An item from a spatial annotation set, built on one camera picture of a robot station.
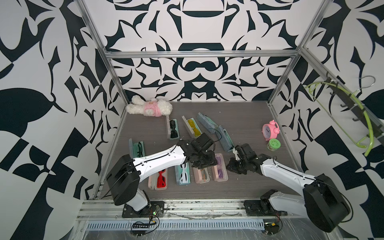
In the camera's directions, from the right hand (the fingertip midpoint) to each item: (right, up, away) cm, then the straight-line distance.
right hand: (225, 165), depth 86 cm
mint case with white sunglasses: (-27, -2, -5) cm, 27 cm away
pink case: (-15, -3, -9) cm, 17 cm away
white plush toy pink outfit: (-45, +34, +19) cm, 59 cm away
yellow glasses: (-16, +17, +16) cm, 28 cm away
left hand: (-7, +5, -9) cm, 13 cm away
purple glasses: (-4, -3, -2) cm, 5 cm away
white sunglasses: (-24, -6, -4) cm, 24 cm away
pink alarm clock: (+29, +19, +7) cm, 35 cm away
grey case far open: (-7, +21, +11) cm, 25 cm away
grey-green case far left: (-54, +7, +8) cm, 55 cm away
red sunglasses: (-35, -7, -5) cm, 37 cm away
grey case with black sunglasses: (-30, +19, +18) cm, 40 cm away
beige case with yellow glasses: (-21, +20, +10) cm, 31 cm away
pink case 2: (-7, 0, -7) cm, 10 cm away
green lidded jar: (+30, +11, +5) cm, 32 cm away
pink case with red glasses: (-41, -7, -4) cm, 42 cm away
